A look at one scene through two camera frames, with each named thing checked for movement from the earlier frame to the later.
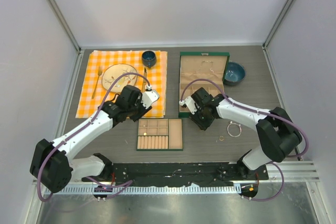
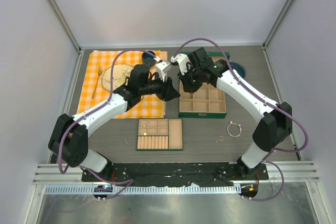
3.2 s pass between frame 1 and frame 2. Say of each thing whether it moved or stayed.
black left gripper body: moved
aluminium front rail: stayed
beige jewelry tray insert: stayed
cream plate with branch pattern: stayed
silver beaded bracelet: stayed
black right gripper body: moved
